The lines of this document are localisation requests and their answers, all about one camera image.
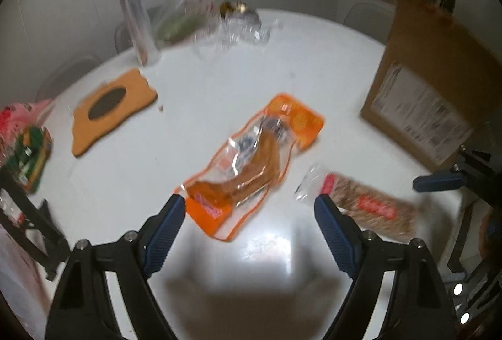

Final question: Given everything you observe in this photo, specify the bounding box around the green red snack bag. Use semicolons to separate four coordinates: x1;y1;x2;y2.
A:
1;99;53;194

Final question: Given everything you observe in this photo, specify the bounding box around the dark cracker snack pack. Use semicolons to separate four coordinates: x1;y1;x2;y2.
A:
295;165;417;242

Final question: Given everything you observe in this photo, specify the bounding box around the orange clear snack bag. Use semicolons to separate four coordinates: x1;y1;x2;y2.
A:
175;93;325;242

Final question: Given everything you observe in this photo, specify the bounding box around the gold round ornament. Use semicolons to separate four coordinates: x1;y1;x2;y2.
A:
219;0;248;19

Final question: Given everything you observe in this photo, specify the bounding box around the crumpled clear plastic wrap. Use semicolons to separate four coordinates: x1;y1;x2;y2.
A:
193;11;283;59

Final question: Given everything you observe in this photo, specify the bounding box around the tall clear glass vase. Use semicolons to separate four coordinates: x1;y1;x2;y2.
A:
119;0;160;67

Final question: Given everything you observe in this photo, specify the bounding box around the brown cardboard box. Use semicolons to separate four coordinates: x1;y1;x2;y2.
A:
361;0;501;171

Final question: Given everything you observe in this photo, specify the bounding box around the white plastic bag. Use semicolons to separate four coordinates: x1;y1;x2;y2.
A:
0;228;49;339

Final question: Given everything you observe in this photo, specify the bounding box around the clear bag with greens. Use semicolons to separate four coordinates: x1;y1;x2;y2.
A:
152;0;215;48

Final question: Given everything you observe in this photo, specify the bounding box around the grey chair back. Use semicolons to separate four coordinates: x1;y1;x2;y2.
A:
35;53;102;102

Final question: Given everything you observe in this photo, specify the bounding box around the white chair back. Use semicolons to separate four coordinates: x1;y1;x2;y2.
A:
343;3;395;44

